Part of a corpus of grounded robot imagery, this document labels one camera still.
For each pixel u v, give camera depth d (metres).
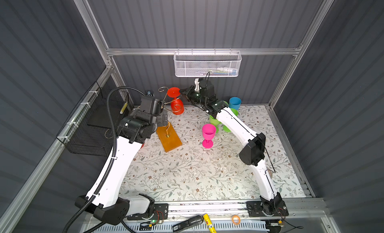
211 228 0.68
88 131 0.73
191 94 0.73
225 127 0.64
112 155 0.39
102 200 0.37
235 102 1.05
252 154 0.56
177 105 0.87
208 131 0.93
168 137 1.02
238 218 0.71
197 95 0.72
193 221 0.68
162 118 0.60
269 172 0.85
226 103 1.02
